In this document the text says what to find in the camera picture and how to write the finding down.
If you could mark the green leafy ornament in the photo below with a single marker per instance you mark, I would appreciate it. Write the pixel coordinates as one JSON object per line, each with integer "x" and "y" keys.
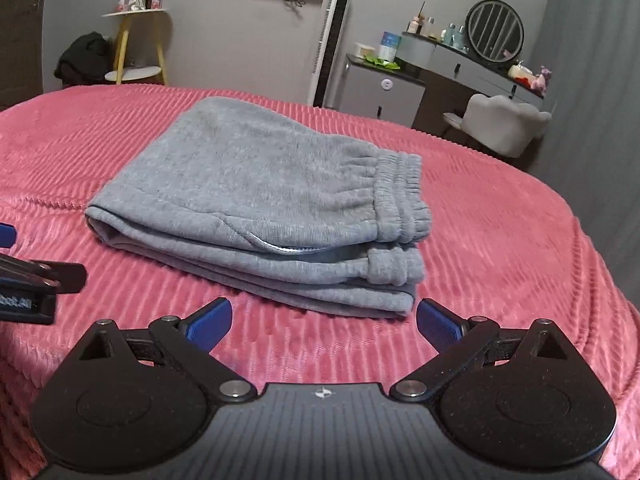
{"x": 382, "y": 61}

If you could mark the grey vanity table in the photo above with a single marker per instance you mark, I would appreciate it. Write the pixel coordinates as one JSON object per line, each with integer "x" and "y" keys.
{"x": 465, "y": 67}

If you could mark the pink plush toy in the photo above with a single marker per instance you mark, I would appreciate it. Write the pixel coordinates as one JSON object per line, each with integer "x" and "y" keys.
{"x": 541, "y": 80}

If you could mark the bottles on dresser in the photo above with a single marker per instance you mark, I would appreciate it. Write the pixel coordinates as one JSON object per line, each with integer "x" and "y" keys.
{"x": 415, "y": 26}

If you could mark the round black-framed mirror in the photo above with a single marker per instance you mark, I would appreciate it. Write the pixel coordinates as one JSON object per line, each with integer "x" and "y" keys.
{"x": 495, "y": 30}

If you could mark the white round jar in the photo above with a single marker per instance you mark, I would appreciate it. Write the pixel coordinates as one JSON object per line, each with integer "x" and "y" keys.
{"x": 364, "y": 49}

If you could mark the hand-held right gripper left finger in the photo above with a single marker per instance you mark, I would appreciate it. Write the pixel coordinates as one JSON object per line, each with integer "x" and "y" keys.
{"x": 212, "y": 320}

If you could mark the dark cloth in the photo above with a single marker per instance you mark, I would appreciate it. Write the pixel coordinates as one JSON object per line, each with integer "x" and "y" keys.
{"x": 82, "y": 57}

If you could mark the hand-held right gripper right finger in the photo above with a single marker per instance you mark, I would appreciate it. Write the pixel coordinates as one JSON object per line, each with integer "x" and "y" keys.
{"x": 437, "y": 322}

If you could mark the grey curtain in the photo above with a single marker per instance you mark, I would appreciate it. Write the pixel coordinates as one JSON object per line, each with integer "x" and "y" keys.
{"x": 595, "y": 85}

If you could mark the red white bowl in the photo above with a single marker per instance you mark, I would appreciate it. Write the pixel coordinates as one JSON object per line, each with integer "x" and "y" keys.
{"x": 520, "y": 73}

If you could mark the yellow side table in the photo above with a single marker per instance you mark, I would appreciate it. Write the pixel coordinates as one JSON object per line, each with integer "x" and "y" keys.
{"x": 122, "y": 40}

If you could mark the white blue box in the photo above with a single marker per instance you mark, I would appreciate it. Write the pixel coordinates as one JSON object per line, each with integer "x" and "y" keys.
{"x": 389, "y": 46}

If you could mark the grey bedside cabinet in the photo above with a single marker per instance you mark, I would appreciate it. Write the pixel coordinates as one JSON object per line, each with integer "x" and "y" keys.
{"x": 380, "y": 92}

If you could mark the white upholstered chair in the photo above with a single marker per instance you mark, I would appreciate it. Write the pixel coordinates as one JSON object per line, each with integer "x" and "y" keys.
{"x": 500, "y": 122}

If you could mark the pink ribbed blanket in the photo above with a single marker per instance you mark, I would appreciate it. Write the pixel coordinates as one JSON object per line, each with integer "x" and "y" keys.
{"x": 500, "y": 235}

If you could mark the grey pants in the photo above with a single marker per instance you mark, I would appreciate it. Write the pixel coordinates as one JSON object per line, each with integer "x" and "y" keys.
{"x": 250, "y": 185}

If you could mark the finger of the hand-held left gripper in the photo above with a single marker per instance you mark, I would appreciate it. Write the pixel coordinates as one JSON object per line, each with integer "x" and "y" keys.
{"x": 60, "y": 275}
{"x": 7, "y": 236}

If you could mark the white tower air conditioner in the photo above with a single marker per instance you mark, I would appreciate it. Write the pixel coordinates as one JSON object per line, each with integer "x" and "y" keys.
{"x": 332, "y": 35}

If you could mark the brown wooden door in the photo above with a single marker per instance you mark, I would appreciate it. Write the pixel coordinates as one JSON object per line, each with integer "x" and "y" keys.
{"x": 20, "y": 45}

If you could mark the teal cosmetic bottle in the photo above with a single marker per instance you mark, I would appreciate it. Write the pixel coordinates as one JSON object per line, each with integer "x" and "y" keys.
{"x": 459, "y": 37}

